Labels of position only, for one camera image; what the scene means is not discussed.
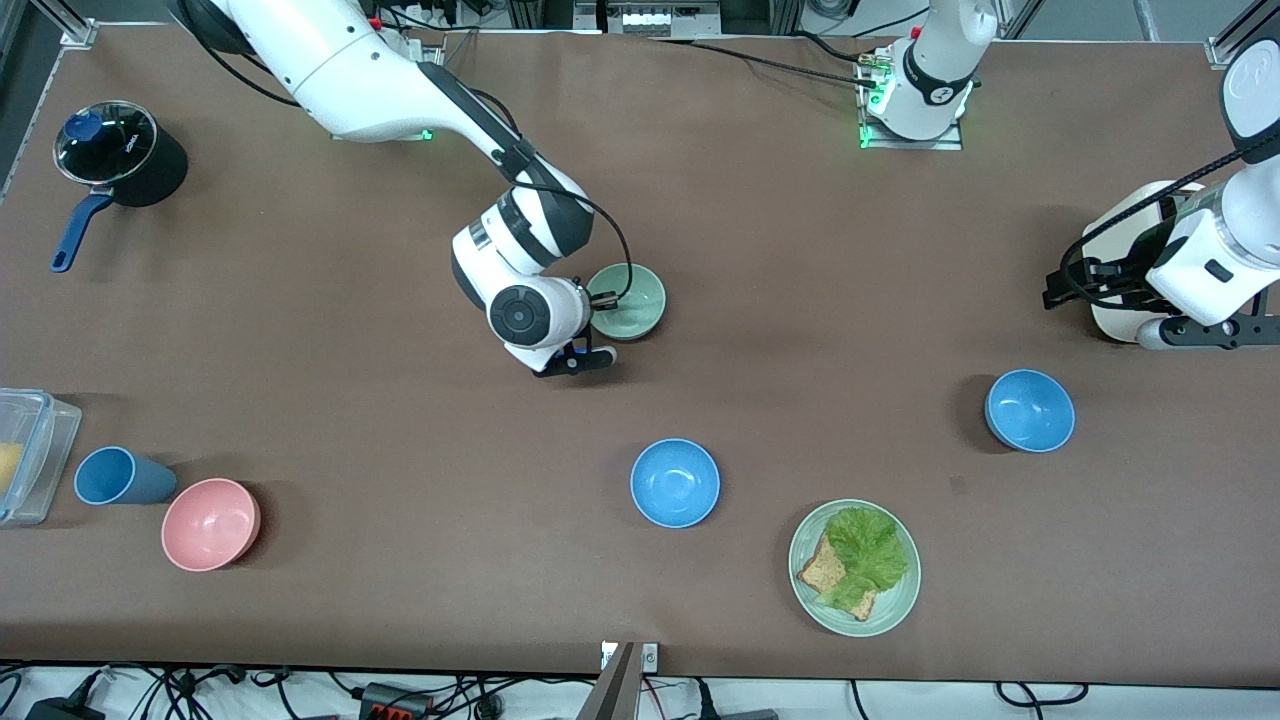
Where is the black table cable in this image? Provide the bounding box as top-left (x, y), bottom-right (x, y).
top-left (648, 36), bottom-right (883, 89)

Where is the green plate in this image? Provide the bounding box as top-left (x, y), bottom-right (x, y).
top-left (788, 498), bottom-right (922, 638)

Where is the grey mounting bar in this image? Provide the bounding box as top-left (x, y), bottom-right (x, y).
top-left (575, 645), bottom-right (641, 720)

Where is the green bowl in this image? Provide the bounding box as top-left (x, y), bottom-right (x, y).
top-left (585, 263), bottom-right (667, 342)

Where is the black orange power adapter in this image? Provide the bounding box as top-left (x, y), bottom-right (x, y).
top-left (358, 682), bottom-right (433, 720)

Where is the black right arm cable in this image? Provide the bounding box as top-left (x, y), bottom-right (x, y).
top-left (420, 62), bottom-right (635, 306)

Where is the black pot with blue handle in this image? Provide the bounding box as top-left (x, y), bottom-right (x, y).
top-left (50, 100), bottom-right (189, 273)

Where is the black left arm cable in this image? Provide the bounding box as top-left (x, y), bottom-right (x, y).
top-left (1058, 128), bottom-right (1280, 301)

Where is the blue bowl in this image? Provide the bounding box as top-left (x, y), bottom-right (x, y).
top-left (984, 369), bottom-right (1076, 454)
top-left (630, 438), bottom-right (721, 529)

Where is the pink bowl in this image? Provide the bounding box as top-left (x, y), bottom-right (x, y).
top-left (161, 478), bottom-right (262, 573)

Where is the green lettuce leaf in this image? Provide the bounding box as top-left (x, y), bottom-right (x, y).
top-left (815, 506), bottom-right (911, 611)

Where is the white power strip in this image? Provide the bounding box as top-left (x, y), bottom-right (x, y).
top-left (603, 0), bottom-right (703, 37)

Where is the clear plastic container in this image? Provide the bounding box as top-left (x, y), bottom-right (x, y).
top-left (0, 388), bottom-right (83, 527)

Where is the blue cup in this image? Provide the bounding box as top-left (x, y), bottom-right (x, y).
top-left (74, 446), bottom-right (178, 506)

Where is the brown bread slice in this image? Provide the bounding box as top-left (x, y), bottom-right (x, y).
top-left (797, 533), bottom-right (879, 623)

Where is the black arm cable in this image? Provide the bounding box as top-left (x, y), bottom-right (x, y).
top-left (1058, 128), bottom-right (1280, 301)
top-left (420, 62), bottom-right (635, 306)

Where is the white toaster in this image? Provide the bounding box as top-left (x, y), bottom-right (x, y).
top-left (1082, 180), bottom-right (1211, 347)

